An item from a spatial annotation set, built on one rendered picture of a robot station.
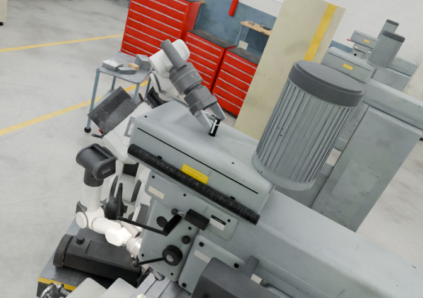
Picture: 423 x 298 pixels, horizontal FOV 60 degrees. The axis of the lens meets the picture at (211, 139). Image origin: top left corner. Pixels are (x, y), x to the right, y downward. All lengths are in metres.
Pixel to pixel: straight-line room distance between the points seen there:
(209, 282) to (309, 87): 0.54
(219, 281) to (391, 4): 9.39
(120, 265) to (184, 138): 1.44
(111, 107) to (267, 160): 0.87
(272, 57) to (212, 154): 1.86
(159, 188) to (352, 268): 0.62
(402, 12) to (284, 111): 9.10
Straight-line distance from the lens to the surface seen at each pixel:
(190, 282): 1.36
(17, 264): 3.14
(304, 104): 0.96
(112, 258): 2.43
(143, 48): 6.76
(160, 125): 1.12
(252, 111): 2.98
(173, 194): 1.19
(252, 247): 1.18
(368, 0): 10.02
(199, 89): 1.15
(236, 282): 0.97
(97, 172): 1.66
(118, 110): 1.68
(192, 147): 1.08
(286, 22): 2.81
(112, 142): 1.67
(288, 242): 1.13
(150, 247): 1.39
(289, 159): 1.02
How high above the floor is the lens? 2.42
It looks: 27 degrees down
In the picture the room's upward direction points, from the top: 20 degrees clockwise
